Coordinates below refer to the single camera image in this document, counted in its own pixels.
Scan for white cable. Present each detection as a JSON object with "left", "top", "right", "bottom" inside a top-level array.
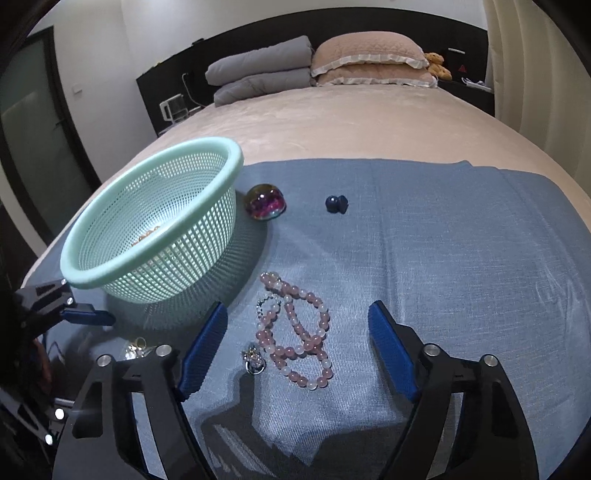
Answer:
[{"left": 183, "top": 71, "right": 203, "bottom": 113}]

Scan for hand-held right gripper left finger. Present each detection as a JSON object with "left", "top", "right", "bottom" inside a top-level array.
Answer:
[{"left": 52, "top": 301, "right": 230, "bottom": 480}]

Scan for mint green plastic basket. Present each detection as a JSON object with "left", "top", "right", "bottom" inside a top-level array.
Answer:
[{"left": 60, "top": 137, "right": 245, "bottom": 304}]

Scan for gold jewelry piece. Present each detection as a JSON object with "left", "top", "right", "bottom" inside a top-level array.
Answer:
[{"left": 131, "top": 226, "right": 163, "bottom": 248}]

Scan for dark blue bead ornament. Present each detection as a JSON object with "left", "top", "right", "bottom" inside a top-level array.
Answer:
[{"left": 324, "top": 194, "right": 350, "bottom": 216}]

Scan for iridescent glass dome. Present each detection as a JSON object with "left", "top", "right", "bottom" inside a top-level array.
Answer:
[{"left": 245, "top": 184, "right": 287, "bottom": 223}]

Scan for pink bead bracelet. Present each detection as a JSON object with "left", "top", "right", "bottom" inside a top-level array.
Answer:
[{"left": 255, "top": 271, "right": 334, "bottom": 391}]

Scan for black nightstand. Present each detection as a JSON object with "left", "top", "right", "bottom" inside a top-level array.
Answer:
[{"left": 438, "top": 78, "right": 496, "bottom": 117}]

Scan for beige curtain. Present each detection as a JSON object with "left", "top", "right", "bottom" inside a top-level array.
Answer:
[{"left": 482, "top": 0, "right": 591, "bottom": 200}]

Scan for dark framed glass door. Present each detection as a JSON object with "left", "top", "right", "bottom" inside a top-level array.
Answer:
[{"left": 0, "top": 25, "right": 103, "bottom": 243}]

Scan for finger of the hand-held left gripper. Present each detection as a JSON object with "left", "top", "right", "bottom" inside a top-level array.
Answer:
[{"left": 13, "top": 278, "right": 117, "bottom": 343}]

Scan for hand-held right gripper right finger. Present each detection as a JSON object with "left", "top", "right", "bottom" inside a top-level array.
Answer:
[{"left": 368, "top": 300, "right": 540, "bottom": 480}]

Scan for bed with beige blanket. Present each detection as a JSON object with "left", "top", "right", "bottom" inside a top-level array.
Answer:
[{"left": 21, "top": 84, "right": 591, "bottom": 289}]

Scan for black headboard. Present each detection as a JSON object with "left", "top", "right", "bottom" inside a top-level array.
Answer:
[{"left": 136, "top": 6, "right": 490, "bottom": 137}]

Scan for pink ruffled pillow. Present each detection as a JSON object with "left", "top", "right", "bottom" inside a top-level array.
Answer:
[
  {"left": 310, "top": 31, "right": 430, "bottom": 78},
  {"left": 316, "top": 65, "right": 440, "bottom": 88}
]

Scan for silver charm pendant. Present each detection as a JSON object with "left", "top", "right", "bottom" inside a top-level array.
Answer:
[{"left": 241, "top": 344, "right": 268, "bottom": 376}]

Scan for brown teddy bear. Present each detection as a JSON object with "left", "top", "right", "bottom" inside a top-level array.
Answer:
[{"left": 424, "top": 52, "right": 452, "bottom": 80}]

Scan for small gold ring trinket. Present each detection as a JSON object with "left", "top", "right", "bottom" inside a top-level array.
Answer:
[{"left": 124, "top": 338, "right": 154, "bottom": 360}]

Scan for blue cloth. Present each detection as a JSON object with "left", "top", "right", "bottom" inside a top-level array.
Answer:
[{"left": 27, "top": 159, "right": 591, "bottom": 480}]

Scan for grey folded quilt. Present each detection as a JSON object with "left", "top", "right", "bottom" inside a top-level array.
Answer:
[
  {"left": 205, "top": 36, "right": 314, "bottom": 86},
  {"left": 213, "top": 68, "right": 315, "bottom": 107}
]

